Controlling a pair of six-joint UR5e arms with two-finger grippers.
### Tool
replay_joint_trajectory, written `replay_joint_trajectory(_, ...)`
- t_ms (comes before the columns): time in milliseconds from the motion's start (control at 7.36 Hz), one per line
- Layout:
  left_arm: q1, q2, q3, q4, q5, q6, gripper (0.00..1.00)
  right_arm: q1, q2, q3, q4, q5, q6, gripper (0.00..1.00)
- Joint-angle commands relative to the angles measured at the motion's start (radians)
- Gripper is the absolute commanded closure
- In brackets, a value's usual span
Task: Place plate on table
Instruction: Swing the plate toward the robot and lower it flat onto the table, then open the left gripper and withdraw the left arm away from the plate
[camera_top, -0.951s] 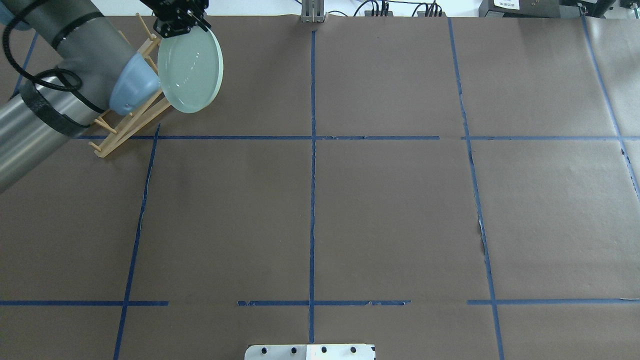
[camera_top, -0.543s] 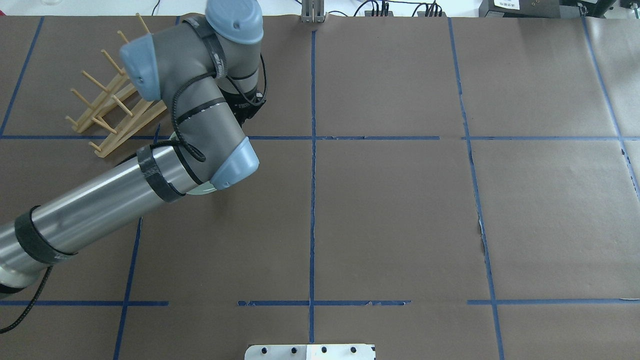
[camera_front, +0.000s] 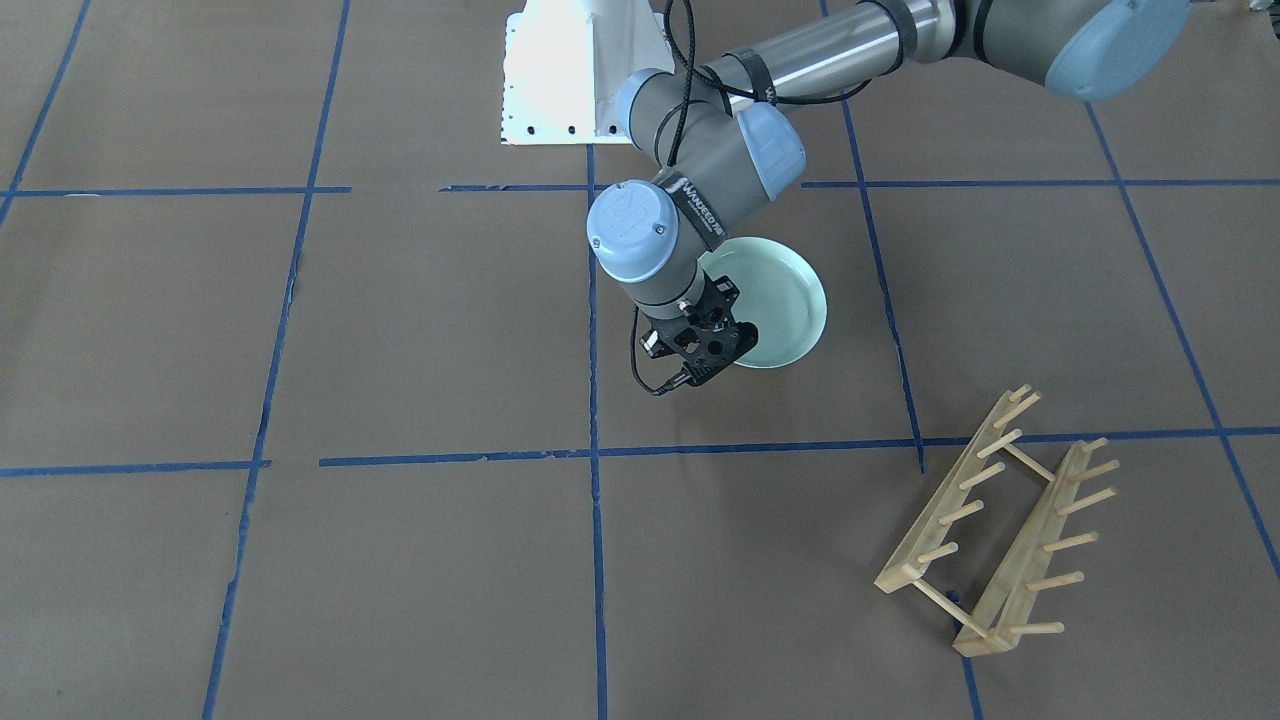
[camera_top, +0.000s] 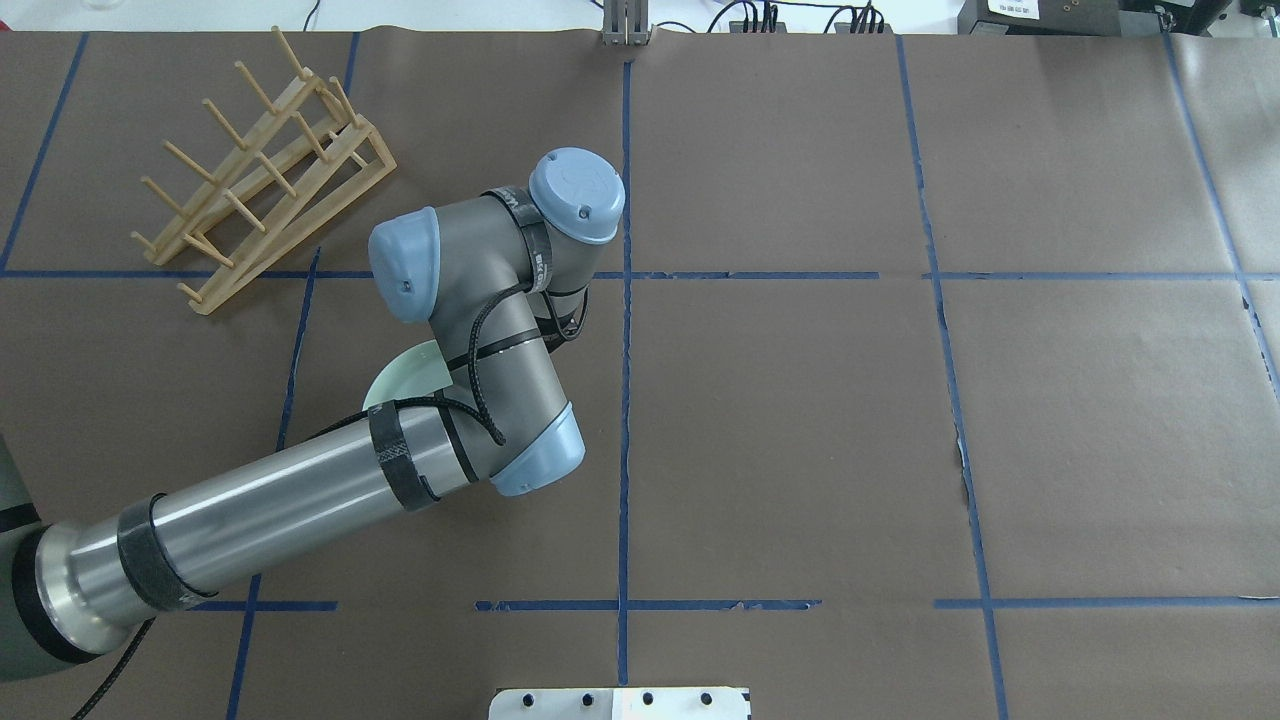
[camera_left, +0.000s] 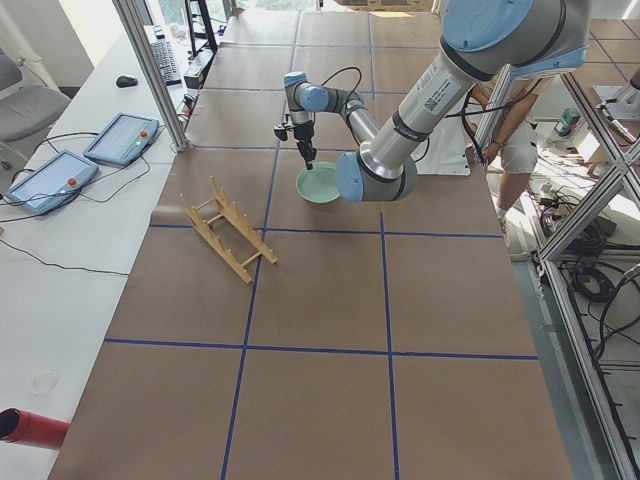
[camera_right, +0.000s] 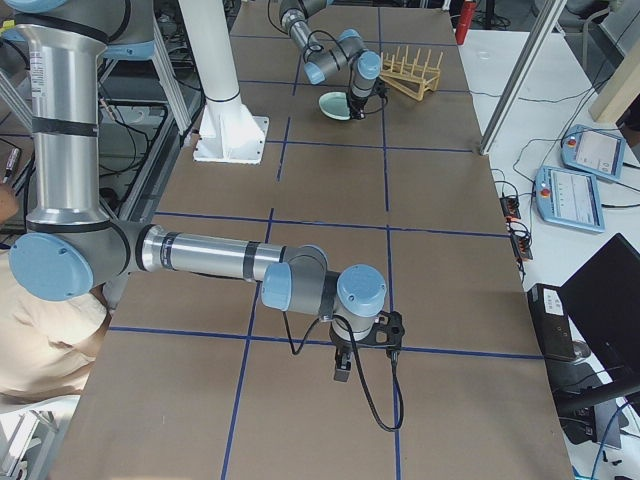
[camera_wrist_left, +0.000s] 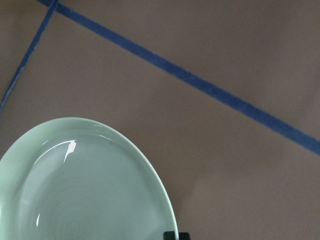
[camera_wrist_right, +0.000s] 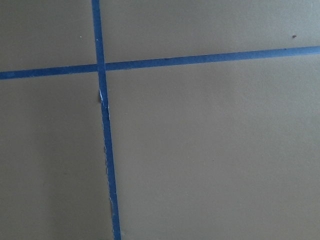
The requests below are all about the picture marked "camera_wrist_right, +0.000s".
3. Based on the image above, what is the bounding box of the long vertical blue tape strip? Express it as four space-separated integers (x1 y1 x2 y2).
91 0 122 240

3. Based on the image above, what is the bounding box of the long horizontal blue tape strip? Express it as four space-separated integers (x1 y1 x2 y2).
0 46 320 80

